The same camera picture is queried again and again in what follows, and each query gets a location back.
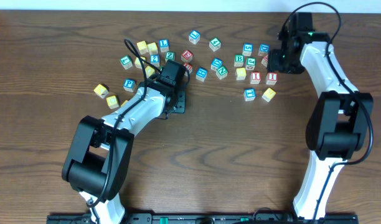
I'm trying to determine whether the blue 2 block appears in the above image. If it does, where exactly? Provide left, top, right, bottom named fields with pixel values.
left=150, top=54, right=160, bottom=68

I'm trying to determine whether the red i block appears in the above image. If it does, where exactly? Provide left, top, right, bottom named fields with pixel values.
left=266, top=72, right=278, bottom=85
left=250, top=72, right=261, bottom=85

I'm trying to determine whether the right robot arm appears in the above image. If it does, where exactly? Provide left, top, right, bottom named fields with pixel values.
left=267, top=12, right=374, bottom=223

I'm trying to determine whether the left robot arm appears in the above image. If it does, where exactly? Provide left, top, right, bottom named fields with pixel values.
left=62, top=60, right=190, bottom=223

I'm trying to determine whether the yellow block lower middle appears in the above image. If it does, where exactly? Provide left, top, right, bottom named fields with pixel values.
left=144, top=65, right=156, bottom=78

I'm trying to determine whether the red U block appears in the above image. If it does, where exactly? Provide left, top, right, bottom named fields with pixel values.
left=183, top=62, right=193, bottom=77

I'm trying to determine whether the green Z block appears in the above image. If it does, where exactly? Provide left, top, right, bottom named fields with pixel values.
left=165, top=51, right=176, bottom=62

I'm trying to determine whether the red E block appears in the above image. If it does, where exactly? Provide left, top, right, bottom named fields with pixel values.
left=181, top=50, right=193, bottom=63

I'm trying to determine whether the blue H block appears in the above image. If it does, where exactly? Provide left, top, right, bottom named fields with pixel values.
left=195, top=67, right=208, bottom=82

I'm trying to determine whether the yellow block middle left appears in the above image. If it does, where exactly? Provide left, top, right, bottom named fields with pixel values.
left=134, top=57, right=146, bottom=69

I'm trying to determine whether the blue L block left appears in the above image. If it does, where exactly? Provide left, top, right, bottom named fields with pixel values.
left=159, top=39, right=169, bottom=52

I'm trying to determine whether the blue l block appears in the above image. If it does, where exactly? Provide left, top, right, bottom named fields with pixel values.
left=159, top=39, right=169, bottom=52
left=189, top=30, right=200, bottom=45

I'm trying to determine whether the blue D block right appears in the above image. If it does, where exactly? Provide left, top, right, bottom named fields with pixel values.
left=258, top=44, right=270, bottom=57

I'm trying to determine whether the blue d block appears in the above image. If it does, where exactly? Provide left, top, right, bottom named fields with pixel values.
left=210, top=58, right=223, bottom=71
left=258, top=44, right=270, bottom=57

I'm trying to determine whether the blue P block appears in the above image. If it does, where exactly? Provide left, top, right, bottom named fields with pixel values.
left=123, top=78, right=136, bottom=93

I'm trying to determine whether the yellow block top left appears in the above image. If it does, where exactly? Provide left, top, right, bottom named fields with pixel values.
left=136, top=40, right=148, bottom=55

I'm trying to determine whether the red M block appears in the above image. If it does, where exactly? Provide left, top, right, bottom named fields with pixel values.
left=261, top=55, right=268, bottom=67

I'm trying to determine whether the green L block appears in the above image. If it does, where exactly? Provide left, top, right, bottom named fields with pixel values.
left=120, top=55, right=133, bottom=70

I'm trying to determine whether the blue L block top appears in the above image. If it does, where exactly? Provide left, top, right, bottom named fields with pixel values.
left=189, top=30, right=200, bottom=45

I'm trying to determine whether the green N block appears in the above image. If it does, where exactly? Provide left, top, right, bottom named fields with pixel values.
left=216, top=65, right=228, bottom=80

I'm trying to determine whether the blue S block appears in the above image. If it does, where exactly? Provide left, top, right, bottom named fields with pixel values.
left=242, top=43, right=253, bottom=57

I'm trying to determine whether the green 4 block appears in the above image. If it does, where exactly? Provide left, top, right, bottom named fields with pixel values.
left=209, top=37, right=222, bottom=52

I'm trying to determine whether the yellow block bottom middle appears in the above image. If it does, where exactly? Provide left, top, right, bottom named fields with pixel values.
left=106, top=95, right=119, bottom=109

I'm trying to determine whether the green B block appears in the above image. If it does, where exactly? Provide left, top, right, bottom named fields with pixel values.
left=234, top=54, right=244, bottom=67

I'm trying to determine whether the yellow block far left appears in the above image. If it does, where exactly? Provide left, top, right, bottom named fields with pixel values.
left=93, top=84, right=109, bottom=99

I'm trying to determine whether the yellow block far right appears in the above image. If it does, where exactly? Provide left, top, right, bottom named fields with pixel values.
left=261, top=88, right=276, bottom=102

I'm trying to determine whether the yellow block right cluster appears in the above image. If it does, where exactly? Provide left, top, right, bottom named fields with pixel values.
left=235, top=67, right=247, bottom=80

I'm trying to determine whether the blue T block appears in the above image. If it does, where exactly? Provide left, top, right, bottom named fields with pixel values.
left=243, top=88, right=256, bottom=101

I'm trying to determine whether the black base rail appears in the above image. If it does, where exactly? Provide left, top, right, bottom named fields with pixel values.
left=46, top=212, right=359, bottom=224

